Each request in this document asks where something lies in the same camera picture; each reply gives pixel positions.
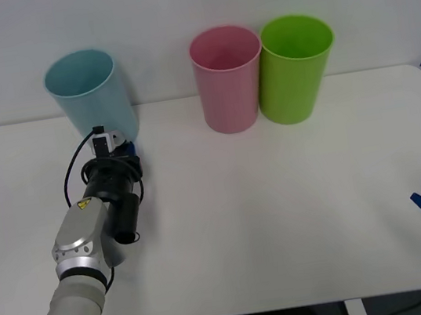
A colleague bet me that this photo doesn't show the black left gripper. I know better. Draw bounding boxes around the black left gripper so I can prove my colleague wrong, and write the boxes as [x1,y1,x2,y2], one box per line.
[85,139,146,186]

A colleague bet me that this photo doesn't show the pale blue plastic bin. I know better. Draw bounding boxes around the pale blue plastic bin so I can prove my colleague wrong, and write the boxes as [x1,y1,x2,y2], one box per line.
[39,42,142,154]

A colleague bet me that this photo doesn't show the pink plastic bin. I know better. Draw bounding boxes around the pink plastic bin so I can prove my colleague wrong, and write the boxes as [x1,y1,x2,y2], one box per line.
[185,20,274,139]

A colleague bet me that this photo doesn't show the white table leg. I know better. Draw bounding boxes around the white table leg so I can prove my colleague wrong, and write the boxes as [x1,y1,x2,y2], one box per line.
[343,297,368,315]

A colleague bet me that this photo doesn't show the green plastic bin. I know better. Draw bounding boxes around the green plastic bin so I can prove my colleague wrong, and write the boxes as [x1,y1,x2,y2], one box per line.
[245,8,347,130]

